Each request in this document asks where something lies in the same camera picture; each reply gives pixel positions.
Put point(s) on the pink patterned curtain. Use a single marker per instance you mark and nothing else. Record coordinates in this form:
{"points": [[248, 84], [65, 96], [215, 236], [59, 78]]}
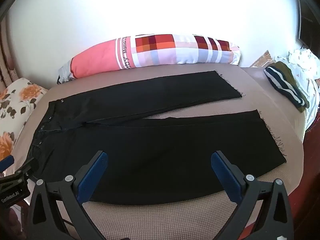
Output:
{"points": [[6, 62]]}

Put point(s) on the floral orange white pillow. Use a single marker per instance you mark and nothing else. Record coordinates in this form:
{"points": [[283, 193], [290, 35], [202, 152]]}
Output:
{"points": [[17, 105]]}

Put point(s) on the olive striped folded garment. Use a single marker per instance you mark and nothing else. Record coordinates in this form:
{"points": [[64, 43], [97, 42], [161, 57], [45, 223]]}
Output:
{"points": [[285, 85]]}

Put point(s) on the pink checkered bolster pillow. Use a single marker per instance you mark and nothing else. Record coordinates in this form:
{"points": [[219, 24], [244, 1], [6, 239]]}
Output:
{"points": [[150, 52]]}

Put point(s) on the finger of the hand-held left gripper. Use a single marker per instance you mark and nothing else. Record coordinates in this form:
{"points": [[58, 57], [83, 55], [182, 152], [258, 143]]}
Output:
{"points": [[6, 163], [27, 167]]}

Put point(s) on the dark wall screen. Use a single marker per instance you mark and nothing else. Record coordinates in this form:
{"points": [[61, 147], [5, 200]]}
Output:
{"points": [[308, 20]]}

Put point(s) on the beige woven bed mat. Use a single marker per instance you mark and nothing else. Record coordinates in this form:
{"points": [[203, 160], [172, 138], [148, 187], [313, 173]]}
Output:
{"points": [[262, 100]]}

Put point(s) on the black pants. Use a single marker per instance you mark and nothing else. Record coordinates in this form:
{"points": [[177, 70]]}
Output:
{"points": [[150, 152]]}

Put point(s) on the white printed crumpled cloth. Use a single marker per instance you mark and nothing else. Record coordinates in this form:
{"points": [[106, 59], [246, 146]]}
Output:
{"points": [[308, 80]]}

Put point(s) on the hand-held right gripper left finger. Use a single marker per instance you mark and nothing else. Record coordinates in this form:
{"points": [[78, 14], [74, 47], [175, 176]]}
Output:
{"points": [[93, 175]]}

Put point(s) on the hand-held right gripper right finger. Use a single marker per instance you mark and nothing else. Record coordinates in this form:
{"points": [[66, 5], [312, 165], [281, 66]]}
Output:
{"points": [[225, 177]]}

